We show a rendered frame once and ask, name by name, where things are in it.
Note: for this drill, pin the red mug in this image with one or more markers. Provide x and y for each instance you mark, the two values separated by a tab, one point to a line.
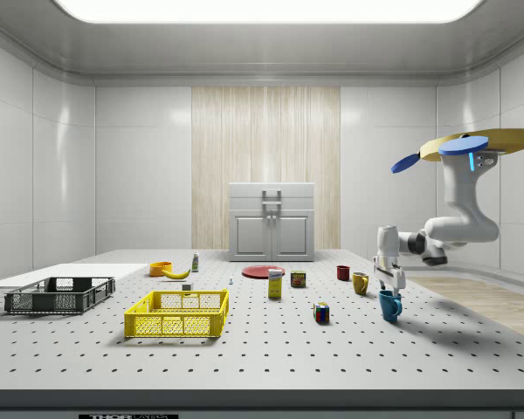
342	273

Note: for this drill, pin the puzzle cube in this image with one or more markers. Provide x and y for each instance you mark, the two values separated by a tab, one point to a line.
321	313

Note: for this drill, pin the flat-sided can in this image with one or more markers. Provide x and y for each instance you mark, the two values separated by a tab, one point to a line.
298	279

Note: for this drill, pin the dark grey basket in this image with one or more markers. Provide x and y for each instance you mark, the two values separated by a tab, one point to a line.
48	306

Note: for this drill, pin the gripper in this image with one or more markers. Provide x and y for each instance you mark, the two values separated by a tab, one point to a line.
388	272

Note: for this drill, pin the yellow mug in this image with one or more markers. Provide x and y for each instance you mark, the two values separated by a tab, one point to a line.
359	283

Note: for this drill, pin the small white bottle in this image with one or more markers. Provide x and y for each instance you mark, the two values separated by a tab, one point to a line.
195	263

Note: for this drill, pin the grey cube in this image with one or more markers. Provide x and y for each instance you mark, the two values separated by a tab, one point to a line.
187	287

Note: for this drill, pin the banana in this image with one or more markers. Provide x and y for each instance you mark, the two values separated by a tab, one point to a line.
177	275

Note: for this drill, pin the yellow basket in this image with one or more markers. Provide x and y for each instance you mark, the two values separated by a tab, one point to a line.
174	325

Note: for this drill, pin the white cabinet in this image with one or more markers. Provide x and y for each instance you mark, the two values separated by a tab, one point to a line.
270	227

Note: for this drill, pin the blue mug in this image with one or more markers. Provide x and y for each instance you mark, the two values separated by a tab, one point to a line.
389	307

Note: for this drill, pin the white board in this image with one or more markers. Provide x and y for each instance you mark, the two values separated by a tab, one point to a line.
70	271

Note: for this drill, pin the red plate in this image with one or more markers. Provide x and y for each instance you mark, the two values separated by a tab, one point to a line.
255	272

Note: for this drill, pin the yellow bowl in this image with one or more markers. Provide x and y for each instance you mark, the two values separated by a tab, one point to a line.
157	269

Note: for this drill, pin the yellow and white box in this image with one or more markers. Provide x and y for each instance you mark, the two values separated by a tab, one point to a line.
275	286

